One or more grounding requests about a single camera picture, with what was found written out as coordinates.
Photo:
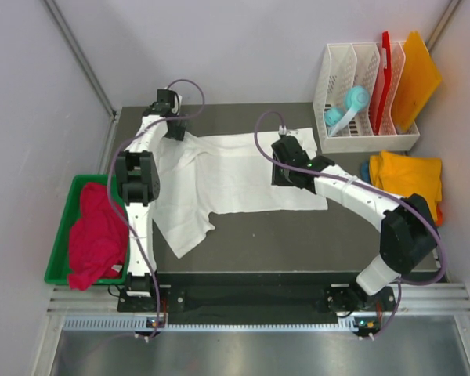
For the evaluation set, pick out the orange folded t-shirt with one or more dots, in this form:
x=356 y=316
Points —
x=439 y=216

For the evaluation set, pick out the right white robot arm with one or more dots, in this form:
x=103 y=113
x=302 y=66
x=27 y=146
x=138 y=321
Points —
x=407 y=231

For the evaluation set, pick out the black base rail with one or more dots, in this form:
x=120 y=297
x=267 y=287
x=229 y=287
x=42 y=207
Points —
x=258 y=298

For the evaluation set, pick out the green plastic bin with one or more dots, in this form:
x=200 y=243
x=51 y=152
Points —
x=58 y=268

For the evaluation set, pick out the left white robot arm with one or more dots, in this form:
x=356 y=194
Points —
x=139 y=186

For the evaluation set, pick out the magenta t-shirt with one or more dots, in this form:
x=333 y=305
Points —
x=98 y=241

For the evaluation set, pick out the white file organizer rack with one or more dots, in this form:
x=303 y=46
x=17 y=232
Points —
x=347 y=65

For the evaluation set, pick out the yellow folded t-shirt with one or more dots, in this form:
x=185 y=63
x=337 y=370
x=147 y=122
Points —
x=404 y=175

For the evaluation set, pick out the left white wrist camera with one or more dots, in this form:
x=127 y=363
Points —
x=177 y=106

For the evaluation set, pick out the red folder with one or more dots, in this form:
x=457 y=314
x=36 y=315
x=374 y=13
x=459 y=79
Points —
x=382 y=84

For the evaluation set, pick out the blue folded t-shirt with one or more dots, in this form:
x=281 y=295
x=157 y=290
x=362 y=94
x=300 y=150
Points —
x=365 y=172

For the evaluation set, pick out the orange folder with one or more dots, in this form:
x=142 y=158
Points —
x=420 y=78

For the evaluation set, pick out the white t-shirt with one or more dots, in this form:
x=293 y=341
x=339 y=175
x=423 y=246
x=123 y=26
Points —
x=220 y=175

